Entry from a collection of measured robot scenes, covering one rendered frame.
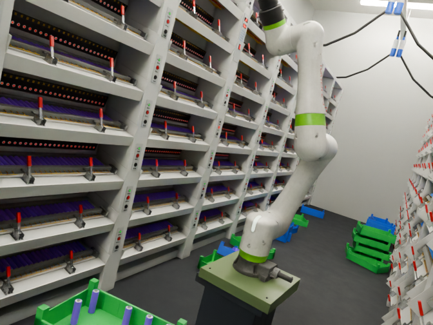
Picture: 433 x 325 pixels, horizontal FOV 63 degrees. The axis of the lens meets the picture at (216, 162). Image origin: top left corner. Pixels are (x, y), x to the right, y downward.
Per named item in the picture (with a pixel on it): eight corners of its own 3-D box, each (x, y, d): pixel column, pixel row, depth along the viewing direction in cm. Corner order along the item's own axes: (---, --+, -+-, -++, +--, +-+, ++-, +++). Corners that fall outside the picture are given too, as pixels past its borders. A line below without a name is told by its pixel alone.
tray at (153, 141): (207, 151, 219) (214, 138, 217) (144, 146, 165) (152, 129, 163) (183, 135, 227) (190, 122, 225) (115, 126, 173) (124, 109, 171)
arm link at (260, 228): (274, 257, 157) (285, 216, 154) (258, 266, 144) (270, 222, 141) (249, 246, 164) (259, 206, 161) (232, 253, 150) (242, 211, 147)
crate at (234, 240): (273, 258, 269) (276, 249, 268) (254, 260, 256) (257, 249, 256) (247, 242, 292) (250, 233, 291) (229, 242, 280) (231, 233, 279)
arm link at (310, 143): (301, 161, 147) (330, 161, 141) (289, 162, 136) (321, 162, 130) (300, 117, 147) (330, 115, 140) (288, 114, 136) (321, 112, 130)
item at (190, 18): (231, 54, 212) (242, 32, 208) (173, 16, 158) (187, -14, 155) (205, 41, 220) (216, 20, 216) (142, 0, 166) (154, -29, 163)
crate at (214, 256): (252, 278, 224) (255, 267, 223) (239, 289, 206) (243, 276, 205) (212, 260, 237) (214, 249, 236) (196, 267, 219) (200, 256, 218)
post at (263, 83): (233, 236, 297) (292, 17, 275) (229, 238, 289) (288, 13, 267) (213, 228, 306) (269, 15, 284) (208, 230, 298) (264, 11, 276)
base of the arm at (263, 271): (295, 282, 150) (299, 269, 149) (281, 294, 138) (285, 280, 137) (242, 257, 164) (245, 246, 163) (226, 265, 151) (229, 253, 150)
